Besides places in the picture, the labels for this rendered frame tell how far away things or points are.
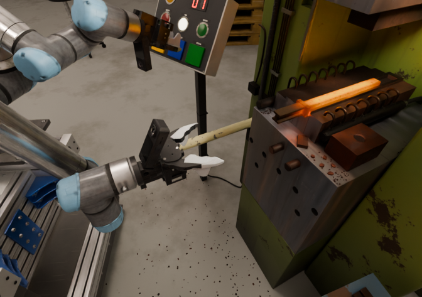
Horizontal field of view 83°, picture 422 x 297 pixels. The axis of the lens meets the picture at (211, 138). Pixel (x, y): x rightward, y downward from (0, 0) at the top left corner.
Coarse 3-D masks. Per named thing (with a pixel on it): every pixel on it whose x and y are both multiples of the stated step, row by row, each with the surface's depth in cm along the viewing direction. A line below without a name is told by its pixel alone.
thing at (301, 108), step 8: (368, 80) 79; (376, 80) 79; (344, 88) 76; (352, 88) 76; (360, 88) 76; (368, 88) 78; (320, 96) 73; (328, 96) 73; (336, 96) 73; (344, 96) 74; (296, 104) 69; (304, 104) 69; (312, 104) 70; (320, 104) 71; (280, 112) 66; (288, 112) 66; (296, 112) 69; (304, 112) 69; (280, 120) 68; (288, 120) 68
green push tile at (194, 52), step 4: (192, 44) 92; (188, 48) 94; (192, 48) 93; (196, 48) 92; (200, 48) 91; (204, 48) 90; (188, 52) 94; (192, 52) 93; (196, 52) 92; (200, 52) 91; (204, 52) 91; (188, 56) 94; (192, 56) 93; (196, 56) 92; (200, 56) 91; (188, 60) 94; (192, 60) 93; (196, 60) 92; (200, 60) 91; (192, 64) 93; (196, 64) 92; (200, 64) 92
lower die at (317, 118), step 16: (320, 80) 85; (336, 80) 83; (352, 80) 83; (400, 80) 82; (288, 96) 76; (304, 96) 76; (352, 96) 74; (368, 96) 76; (384, 96) 76; (400, 96) 78; (320, 112) 69; (336, 112) 69; (352, 112) 70; (368, 112) 75; (304, 128) 73; (320, 128) 67
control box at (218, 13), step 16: (160, 0) 100; (176, 0) 95; (192, 0) 91; (208, 0) 87; (224, 0) 84; (160, 16) 101; (176, 16) 96; (192, 16) 92; (208, 16) 88; (224, 16) 86; (176, 32) 97; (192, 32) 93; (208, 32) 89; (224, 32) 90; (208, 48) 90; (224, 48) 95; (208, 64) 91
